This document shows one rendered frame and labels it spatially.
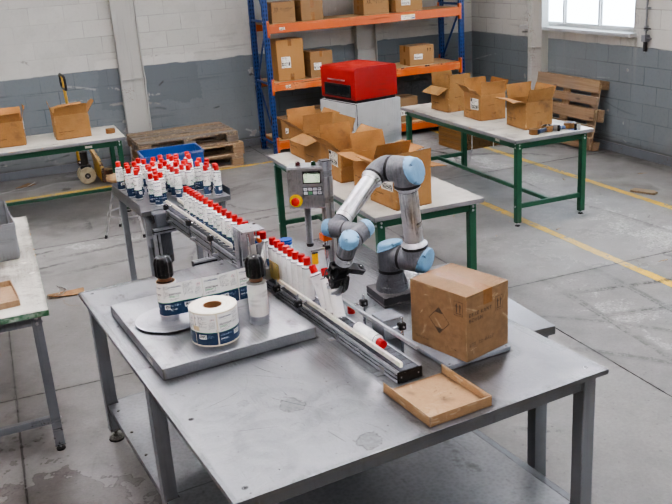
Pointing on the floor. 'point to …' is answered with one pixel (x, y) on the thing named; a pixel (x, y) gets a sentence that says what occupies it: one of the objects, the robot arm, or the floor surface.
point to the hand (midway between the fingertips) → (338, 293)
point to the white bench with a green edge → (28, 314)
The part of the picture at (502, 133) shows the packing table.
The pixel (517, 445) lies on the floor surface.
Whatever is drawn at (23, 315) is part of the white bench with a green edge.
